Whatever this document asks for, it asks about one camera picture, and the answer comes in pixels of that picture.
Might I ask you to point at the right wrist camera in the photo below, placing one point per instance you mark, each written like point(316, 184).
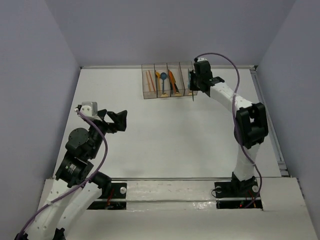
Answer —
point(199, 59)

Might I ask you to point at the yellow orange spoon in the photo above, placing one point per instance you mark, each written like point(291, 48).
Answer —
point(158, 78)

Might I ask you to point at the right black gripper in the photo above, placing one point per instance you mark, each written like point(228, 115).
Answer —
point(193, 86)

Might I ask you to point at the orange chopstick long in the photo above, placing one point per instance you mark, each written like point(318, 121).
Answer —
point(152, 82)

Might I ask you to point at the blue spoon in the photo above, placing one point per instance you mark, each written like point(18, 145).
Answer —
point(163, 77)

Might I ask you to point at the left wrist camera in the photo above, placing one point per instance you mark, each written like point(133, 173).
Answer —
point(88, 109)

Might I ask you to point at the gold knife black handle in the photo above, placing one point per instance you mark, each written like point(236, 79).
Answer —
point(171, 85)
point(175, 88)

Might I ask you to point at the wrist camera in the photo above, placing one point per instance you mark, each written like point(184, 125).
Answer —
point(88, 109)
point(199, 59)

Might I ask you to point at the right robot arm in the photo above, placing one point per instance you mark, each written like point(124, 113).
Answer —
point(250, 129)

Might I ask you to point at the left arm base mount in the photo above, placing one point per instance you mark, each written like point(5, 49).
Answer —
point(113, 199)

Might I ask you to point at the yellow orange chopstick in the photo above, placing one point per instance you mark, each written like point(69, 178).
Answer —
point(148, 81)

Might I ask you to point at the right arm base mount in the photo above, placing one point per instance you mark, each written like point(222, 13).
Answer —
point(229, 199)

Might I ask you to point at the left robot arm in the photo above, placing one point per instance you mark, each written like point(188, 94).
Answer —
point(78, 181)

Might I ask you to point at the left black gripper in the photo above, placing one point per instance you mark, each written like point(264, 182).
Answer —
point(108, 122)

